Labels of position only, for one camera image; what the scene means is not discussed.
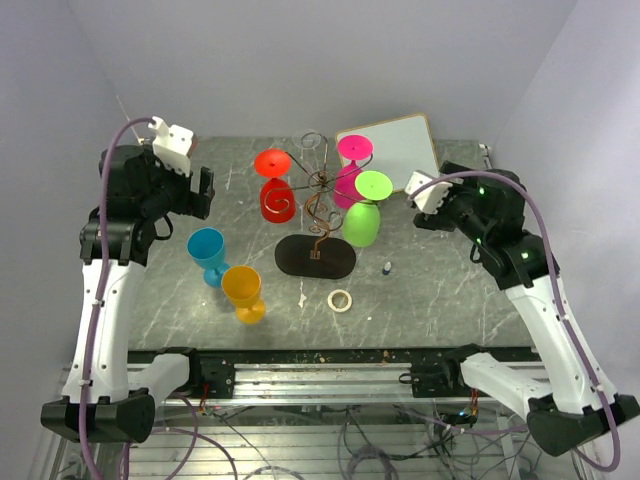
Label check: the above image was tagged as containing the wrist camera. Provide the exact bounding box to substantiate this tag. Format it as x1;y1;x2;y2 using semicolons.
148;116;197;177
404;170;452;215

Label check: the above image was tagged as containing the orange wine glass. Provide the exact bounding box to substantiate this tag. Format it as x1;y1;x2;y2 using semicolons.
221;265;266;324

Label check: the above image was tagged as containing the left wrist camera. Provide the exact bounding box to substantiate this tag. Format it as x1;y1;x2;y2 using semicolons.
148;116;197;177

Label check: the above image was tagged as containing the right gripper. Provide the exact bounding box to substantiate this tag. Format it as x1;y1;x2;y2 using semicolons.
413;161;491;246

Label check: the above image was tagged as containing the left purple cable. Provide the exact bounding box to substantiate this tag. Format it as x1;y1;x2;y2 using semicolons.
79;117;154;480

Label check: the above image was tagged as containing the masking tape roll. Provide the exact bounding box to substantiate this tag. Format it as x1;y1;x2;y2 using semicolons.
327;289;353;313

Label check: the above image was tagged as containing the metal wine glass rack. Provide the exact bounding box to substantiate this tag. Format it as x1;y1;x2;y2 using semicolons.
274;150;358;280

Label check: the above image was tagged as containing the red wine glass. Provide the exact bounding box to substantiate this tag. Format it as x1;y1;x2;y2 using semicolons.
254;148;296;224

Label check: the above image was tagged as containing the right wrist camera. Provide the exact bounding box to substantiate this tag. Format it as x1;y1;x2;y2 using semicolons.
404;170;452;215

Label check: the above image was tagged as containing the green wine glass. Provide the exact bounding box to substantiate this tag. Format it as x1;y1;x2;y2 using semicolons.
342;170;393;248

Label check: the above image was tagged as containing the clear wine glass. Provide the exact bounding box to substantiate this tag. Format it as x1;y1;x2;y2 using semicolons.
292;129;324;160

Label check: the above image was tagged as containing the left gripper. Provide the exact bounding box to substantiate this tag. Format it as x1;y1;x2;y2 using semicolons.
140;144;214;220

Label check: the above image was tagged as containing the blue wine glass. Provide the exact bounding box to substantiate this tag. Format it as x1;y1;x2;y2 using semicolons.
187;227;230;288

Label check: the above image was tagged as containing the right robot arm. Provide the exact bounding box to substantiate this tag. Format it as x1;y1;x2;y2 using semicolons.
405;163;639;470

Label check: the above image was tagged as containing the small whiteboard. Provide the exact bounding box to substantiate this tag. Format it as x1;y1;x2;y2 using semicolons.
335;113;439;192

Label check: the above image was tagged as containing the aluminium frame rail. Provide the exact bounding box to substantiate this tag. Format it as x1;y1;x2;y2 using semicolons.
52;362;581;406

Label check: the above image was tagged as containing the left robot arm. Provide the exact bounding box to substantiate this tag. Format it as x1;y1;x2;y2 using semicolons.
41;145;215;443

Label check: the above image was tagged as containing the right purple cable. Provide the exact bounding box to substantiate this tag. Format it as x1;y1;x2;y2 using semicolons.
407;169;622;471

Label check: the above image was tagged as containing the pink wine glass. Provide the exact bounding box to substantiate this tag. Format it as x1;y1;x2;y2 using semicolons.
333;135;374;210

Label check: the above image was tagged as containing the purple cable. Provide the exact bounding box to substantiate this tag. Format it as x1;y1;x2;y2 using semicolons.
407;169;622;471
79;117;154;480

